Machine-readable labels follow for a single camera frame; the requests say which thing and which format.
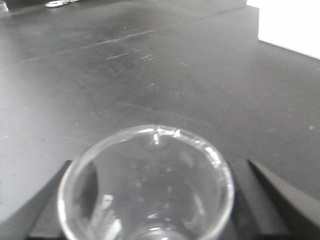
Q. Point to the white box on table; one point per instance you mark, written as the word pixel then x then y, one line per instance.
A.
pixel 291 24

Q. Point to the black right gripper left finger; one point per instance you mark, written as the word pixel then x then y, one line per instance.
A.
pixel 47 226

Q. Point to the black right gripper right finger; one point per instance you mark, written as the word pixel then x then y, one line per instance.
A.
pixel 266 207

